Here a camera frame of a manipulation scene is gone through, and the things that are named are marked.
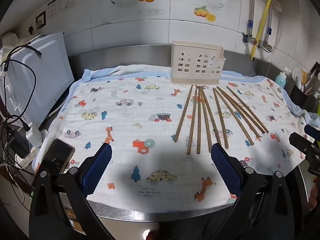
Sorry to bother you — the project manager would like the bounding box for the white charger plug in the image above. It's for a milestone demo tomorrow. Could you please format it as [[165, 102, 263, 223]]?
[[26, 122, 42, 148]]

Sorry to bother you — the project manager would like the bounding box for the teal bottle with white cap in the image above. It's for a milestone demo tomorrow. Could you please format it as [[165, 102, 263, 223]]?
[[275, 72, 287, 89]]

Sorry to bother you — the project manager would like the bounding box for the black wall socket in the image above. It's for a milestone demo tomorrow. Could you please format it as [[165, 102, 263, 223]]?
[[36, 11, 47, 29]]

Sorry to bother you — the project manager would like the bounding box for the black cable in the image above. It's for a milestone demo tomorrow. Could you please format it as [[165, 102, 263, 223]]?
[[0, 44, 42, 67], [0, 59, 37, 132]]

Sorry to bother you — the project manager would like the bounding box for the braided metal hose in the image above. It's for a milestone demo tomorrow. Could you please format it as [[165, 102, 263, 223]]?
[[247, 0, 256, 35], [265, 0, 273, 43]]

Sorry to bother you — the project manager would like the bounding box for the cartoon printed white cloth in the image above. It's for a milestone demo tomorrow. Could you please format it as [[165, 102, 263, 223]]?
[[32, 65, 320, 212]]

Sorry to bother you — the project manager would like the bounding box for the person's right hand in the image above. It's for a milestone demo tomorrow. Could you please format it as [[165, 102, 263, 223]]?
[[307, 177, 320, 212]]

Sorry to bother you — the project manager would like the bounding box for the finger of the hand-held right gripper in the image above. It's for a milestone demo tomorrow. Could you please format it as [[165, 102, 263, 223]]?
[[289, 132, 317, 153], [304, 124, 320, 140]]

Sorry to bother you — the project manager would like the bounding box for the white microwave oven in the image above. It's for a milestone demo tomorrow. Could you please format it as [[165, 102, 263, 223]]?
[[0, 31, 75, 130]]

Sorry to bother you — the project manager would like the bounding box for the white spatula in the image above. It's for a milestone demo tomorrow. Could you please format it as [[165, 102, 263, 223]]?
[[292, 67, 304, 81]]

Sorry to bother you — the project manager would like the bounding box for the black utensil container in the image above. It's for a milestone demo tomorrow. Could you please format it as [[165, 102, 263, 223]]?
[[289, 84, 308, 109]]

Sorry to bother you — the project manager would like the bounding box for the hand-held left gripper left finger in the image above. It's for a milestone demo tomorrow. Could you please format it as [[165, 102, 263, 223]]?
[[29, 143, 113, 240]]

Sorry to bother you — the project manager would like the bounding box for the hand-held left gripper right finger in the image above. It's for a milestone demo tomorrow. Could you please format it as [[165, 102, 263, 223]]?
[[211, 143, 308, 240]]

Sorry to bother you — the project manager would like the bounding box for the cream plastic utensil holder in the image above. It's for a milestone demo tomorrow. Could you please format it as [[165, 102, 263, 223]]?
[[171, 41, 226, 85]]

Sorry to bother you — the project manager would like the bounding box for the black smartphone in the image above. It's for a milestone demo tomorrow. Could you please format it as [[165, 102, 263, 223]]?
[[43, 138, 75, 176]]

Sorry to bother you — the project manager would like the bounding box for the black power adapter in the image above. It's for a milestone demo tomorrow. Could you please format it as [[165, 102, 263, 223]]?
[[6, 129, 30, 158]]

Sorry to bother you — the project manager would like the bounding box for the blue handled water valve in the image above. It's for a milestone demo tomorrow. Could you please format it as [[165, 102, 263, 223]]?
[[241, 32, 258, 46]]

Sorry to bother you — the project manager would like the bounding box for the yellow gas hose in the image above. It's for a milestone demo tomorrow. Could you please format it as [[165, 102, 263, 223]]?
[[251, 0, 275, 61]]

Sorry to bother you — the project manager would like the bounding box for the row of wooden chopsticks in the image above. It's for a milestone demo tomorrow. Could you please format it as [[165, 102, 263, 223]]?
[[174, 85, 269, 155]]

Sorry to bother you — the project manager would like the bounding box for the white wall notice sheet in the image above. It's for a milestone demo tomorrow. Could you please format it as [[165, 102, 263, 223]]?
[[47, 0, 75, 20]]

